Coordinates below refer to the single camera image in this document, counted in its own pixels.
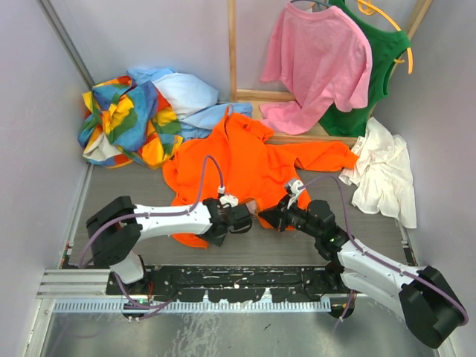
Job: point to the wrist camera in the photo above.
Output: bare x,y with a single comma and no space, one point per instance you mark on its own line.
226,200
294,188

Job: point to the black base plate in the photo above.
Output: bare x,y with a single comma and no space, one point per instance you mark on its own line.
234,284

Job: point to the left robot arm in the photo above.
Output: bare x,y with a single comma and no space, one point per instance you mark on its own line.
115,230

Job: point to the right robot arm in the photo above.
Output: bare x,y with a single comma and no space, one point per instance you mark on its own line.
379,260

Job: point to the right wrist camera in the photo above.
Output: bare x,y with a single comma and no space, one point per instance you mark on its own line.
294,188

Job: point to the multicolour crumpled cloth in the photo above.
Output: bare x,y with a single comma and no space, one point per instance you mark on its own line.
127,122

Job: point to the aluminium rail frame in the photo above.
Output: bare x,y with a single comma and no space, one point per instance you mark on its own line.
84,290

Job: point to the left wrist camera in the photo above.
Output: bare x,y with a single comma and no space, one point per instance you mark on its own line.
226,200

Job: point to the white crumpled shirt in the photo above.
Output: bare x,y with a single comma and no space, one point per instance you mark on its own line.
382,175

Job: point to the wooden clothes rack frame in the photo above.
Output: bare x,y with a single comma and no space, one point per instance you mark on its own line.
257,97

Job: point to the green tank top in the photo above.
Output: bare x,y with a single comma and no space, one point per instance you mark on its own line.
386,48

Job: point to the light blue shirt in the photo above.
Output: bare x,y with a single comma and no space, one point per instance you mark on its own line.
195,103

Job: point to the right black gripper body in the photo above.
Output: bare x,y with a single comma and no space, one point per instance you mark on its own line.
297,218

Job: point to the orange zip jacket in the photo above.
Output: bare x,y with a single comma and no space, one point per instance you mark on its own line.
238,155

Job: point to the pink t-shirt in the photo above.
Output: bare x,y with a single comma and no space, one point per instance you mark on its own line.
322,58

